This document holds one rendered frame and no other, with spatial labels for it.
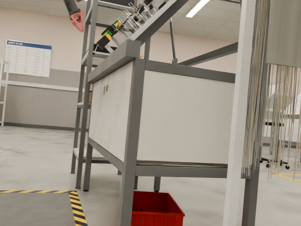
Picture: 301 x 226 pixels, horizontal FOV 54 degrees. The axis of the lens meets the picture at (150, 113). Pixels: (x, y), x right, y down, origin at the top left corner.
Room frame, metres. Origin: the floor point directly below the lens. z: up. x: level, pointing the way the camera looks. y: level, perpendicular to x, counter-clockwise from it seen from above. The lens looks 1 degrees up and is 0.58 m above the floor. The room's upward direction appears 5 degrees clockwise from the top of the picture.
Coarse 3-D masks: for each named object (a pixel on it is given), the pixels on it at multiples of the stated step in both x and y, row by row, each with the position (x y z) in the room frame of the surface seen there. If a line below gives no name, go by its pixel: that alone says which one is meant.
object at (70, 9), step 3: (69, 3) 1.61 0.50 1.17; (72, 3) 1.61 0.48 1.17; (75, 3) 1.63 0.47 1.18; (66, 6) 1.62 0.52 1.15; (69, 6) 1.61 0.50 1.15; (72, 6) 1.61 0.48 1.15; (75, 6) 1.62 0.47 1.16; (69, 9) 1.61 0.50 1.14; (72, 9) 1.61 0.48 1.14; (75, 9) 1.62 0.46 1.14; (78, 9) 1.60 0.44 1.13; (69, 12) 1.59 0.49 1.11; (72, 12) 1.59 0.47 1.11; (75, 12) 1.61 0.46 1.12; (78, 12) 1.61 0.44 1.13
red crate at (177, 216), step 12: (144, 192) 1.77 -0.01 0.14; (156, 192) 1.78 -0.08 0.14; (144, 204) 1.77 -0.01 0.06; (156, 204) 1.78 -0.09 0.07; (168, 204) 1.74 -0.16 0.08; (132, 216) 1.38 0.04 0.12; (144, 216) 1.39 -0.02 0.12; (156, 216) 1.40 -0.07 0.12; (168, 216) 1.41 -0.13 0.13; (180, 216) 1.41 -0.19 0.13
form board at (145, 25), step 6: (174, 0) 1.14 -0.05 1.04; (168, 6) 1.13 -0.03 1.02; (156, 12) 1.22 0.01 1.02; (162, 12) 1.12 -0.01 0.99; (150, 18) 1.11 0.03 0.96; (156, 18) 1.11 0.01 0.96; (144, 24) 1.10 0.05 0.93; (150, 24) 1.11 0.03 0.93; (138, 30) 1.09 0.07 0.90; (132, 36) 1.09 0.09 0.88
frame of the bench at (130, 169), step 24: (144, 72) 1.11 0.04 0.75; (168, 72) 1.14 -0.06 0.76; (192, 72) 1.17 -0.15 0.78; (216, 72) 1.20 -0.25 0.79; (96, 144) 1.79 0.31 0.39; (120, 168) 1.16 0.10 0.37; (144, 168) 1.12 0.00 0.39; (168, 168) 1.15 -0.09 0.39; (192, 168) 1.18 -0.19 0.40; (216, 168) 1.22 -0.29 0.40; (120, 216) 1.10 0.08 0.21
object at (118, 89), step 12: (120, 72) 1.32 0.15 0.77; (108, 84) 1.58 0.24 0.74; (120, 84) 1.30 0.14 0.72; (108, 96) 1.55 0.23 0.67; (120, 96) 1.28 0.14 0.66; (108, 108) 1.52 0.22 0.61; (120, 108) 1.26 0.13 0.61; (108, 120) 1.49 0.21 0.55; (120, 120) 1.24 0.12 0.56; (108, 132) 1.47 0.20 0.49; (120, 132) 1.22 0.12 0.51; (108, 144) 1.44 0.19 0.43; (120, 144) 1.20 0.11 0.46; (120, 156) 1.19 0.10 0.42
